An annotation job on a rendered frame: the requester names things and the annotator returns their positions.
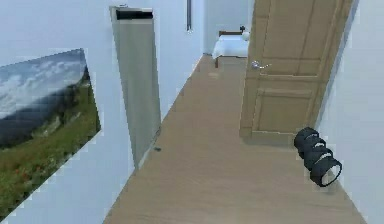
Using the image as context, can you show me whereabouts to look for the wooden bed white cover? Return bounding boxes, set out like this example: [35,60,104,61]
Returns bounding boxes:
[211,30,250,69]

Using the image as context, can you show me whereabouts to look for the light wooden room door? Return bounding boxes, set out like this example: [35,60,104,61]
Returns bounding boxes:
[238,0,355,147]

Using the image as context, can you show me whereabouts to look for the black ribbed cylinder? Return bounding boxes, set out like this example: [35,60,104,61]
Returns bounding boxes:
[293,126,344,188]

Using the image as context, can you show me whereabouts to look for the framed mountain landscape picture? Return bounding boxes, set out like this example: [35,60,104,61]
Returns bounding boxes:
[0,48,102,218]

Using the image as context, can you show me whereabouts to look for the silver door handle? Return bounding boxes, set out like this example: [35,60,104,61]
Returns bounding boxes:
[250,60,272,71]

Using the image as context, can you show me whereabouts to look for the dark narrow wall strip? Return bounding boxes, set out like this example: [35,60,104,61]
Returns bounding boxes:
[186,0,193,33]

